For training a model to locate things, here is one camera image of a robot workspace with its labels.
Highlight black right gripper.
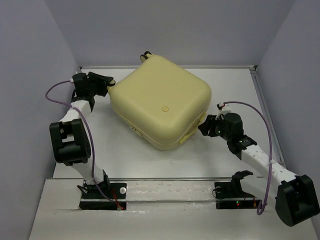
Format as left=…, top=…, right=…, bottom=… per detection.
left=197, top=113, right=231, bottom=142

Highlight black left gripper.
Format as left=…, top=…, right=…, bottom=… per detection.
left=87, top=71, right=114, bottom=97

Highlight yellow hard-shell suitcase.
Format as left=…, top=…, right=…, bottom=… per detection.
left=108, top=51, right=212, bottom=151

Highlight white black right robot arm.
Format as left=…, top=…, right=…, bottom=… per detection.
left=198, top=112, right=320, bottom=227

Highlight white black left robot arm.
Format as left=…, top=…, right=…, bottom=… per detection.
left=45, top=72, right=116, bottom=198

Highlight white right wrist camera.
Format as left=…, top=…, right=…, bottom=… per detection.
left=215, top=102, right=232, bottom=120

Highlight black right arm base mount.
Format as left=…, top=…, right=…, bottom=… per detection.
left=211, top=181, right=261, bottom=210

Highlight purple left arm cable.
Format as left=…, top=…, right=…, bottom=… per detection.
left=44, top=79, right=126, bottom=210

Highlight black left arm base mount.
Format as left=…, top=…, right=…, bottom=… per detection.
left=77, top=181, right=127, bottom=211

